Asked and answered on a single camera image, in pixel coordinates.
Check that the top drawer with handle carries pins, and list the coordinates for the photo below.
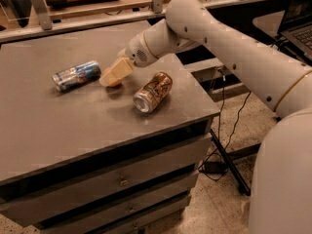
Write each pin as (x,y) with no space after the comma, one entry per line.
(143,168)

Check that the wooden workbench with rail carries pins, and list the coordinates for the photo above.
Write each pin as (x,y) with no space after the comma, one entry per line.
(95,15)

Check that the middle drawer with handle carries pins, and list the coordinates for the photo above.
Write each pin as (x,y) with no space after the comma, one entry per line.
(125,203)

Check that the grey low shelf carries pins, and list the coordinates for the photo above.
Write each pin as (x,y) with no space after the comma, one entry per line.
(216,79)

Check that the drawer with handle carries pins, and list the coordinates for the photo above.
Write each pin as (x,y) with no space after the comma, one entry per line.
(125,203)
(143,168)
(149,215)

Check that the grey drawer cabinet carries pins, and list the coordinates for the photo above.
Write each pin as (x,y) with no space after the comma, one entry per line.
(50,139)

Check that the black laptop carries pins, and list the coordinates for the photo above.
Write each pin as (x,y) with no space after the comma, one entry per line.
(296,25)

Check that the orange fruit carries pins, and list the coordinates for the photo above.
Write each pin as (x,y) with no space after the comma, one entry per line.
(115,83)

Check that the black power adapter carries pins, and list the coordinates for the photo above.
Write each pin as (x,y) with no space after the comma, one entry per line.
(214,168)

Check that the gold brown soda can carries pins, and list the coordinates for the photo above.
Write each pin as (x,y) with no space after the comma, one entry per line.
(147,98)

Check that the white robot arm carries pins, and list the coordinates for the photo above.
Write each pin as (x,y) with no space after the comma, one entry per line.
(281,201)

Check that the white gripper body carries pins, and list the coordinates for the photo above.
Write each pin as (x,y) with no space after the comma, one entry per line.
(136,52)

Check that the black metal stand leg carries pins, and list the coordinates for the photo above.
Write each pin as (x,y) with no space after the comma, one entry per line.
(229,159)

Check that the bottom drawer with handle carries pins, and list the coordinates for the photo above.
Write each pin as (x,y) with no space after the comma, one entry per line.
(149,215)

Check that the blue silver redbull can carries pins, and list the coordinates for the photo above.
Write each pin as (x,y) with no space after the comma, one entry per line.
(76,76)

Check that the grey metal bracket left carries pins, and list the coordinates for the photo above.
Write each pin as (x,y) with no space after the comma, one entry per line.
(42,14)

